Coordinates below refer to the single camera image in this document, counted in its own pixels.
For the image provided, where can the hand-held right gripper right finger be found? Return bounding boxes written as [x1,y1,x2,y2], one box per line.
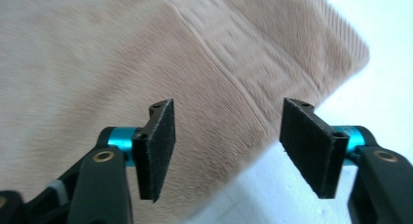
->
[279,97,358,200]

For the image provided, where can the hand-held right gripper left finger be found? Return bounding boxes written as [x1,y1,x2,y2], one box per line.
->
[106,98,177,205]

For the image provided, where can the light brown towel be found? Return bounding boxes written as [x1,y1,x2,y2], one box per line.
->
[0,0,371,224]

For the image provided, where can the white grid mat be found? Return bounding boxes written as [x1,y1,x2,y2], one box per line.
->
[181,0,413,224]

